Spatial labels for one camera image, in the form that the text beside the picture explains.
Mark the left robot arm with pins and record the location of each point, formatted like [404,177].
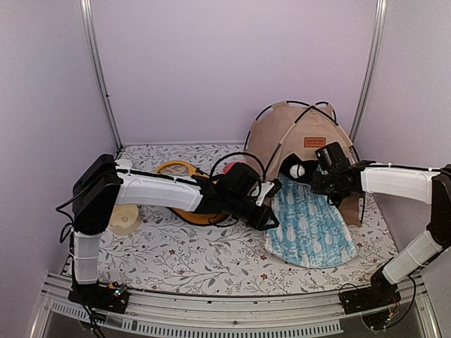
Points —
[103,186]

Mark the aluminium right corner post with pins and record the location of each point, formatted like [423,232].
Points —
[376,39]

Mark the floral white table mat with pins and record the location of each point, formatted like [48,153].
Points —
[167,254]

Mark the white pompom toy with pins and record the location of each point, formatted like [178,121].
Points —
[297,171]

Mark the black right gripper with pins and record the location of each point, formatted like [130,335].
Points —
[316,188]

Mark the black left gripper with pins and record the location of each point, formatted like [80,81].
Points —
[261,223]

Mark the pink pet bowl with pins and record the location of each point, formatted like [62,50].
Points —
[235,167]

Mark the blue snowman print cushion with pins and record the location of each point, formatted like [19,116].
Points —
[311,232]

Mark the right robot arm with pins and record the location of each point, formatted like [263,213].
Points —
[414,201]

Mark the cream paw print bowl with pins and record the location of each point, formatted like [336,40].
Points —
[124,220]

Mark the yellow bear bowl stand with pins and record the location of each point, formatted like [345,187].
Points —
[176,180]

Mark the white ceramic bowl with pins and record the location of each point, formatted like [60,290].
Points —
[124,163]

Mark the aluminium front rail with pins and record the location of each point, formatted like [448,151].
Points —
[160,314]

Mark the beige pet tent fabric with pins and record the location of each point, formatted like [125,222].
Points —
[303,141]

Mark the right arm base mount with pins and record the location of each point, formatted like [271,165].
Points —
[370,295]

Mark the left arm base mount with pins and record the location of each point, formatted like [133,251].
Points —
[112,297]

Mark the aluminium left corner post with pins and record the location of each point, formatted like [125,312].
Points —
[89,27]

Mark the aluminium corner post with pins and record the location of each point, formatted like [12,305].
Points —
[89,27]
[376,39]

